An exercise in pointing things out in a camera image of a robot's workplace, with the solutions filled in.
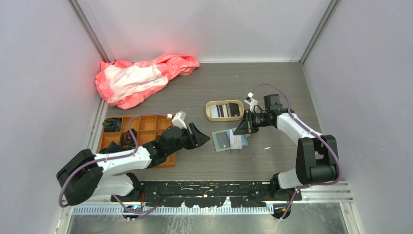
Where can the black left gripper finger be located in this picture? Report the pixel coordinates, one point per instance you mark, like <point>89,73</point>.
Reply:
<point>194,132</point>
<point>198,142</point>

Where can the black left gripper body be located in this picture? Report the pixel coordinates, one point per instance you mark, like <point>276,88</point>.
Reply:
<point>186,141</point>

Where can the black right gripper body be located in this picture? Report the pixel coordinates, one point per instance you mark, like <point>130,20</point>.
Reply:
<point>259,120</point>

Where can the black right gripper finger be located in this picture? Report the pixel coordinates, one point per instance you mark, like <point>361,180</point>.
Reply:
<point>242,129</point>
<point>247,119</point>

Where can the white blue credit card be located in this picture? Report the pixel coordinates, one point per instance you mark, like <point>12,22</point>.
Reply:
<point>235,141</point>

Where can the green leather card holder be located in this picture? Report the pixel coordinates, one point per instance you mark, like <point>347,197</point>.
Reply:
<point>244,140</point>

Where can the beige oval card tray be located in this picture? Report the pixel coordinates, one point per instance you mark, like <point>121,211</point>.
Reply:
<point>241,106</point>

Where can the orange compartment organizer box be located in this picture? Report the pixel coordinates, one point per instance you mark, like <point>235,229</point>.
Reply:
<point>147,128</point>

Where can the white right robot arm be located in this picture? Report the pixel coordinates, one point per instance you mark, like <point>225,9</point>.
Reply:
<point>316,157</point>

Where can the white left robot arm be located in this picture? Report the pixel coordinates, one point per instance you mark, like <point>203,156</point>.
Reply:
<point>82,177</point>

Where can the stack of credit cards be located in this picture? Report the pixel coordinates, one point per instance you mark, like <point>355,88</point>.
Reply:
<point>225,110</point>

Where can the black roll in organizer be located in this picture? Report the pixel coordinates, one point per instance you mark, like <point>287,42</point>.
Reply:
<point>127,141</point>

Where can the dark bundle in organizer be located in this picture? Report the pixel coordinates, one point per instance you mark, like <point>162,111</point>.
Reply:
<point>112,124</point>

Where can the pink and white plastic bag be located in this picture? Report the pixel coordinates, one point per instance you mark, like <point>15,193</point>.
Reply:
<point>124,84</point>

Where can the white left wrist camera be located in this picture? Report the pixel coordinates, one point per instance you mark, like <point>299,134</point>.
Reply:
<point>178,119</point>

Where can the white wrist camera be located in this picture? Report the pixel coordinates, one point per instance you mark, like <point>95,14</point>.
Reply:
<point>178,119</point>
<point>253,103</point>

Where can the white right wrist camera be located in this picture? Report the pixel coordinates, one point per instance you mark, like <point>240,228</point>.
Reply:
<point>253,103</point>

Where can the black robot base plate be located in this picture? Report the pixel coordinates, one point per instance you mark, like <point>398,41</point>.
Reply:
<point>206,194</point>

